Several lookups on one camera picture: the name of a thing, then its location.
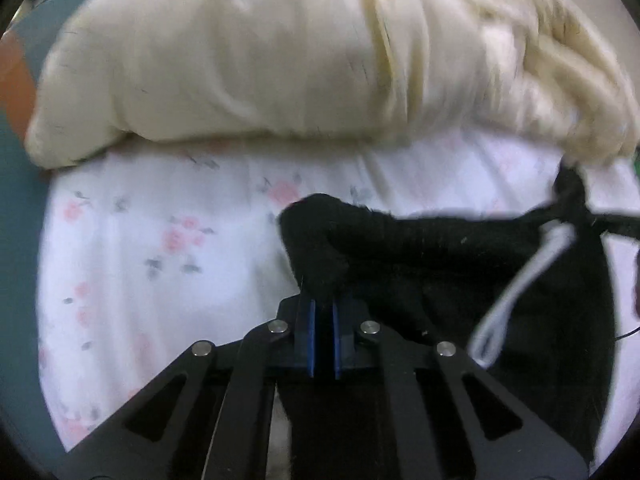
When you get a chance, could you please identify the black pants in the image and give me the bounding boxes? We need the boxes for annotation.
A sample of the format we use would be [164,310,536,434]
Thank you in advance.
[278,165,639,479]

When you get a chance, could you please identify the floral white bed sheet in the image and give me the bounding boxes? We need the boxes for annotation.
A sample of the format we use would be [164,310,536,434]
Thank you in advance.
[34,127,640,480]

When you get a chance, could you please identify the cream crumpled duvet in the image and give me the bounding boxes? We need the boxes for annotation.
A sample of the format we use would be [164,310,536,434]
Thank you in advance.
[25,0,639,169]

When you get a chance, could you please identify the teal bed frame padding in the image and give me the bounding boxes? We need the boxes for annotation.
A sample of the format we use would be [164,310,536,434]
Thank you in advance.
[1,0,84,474]

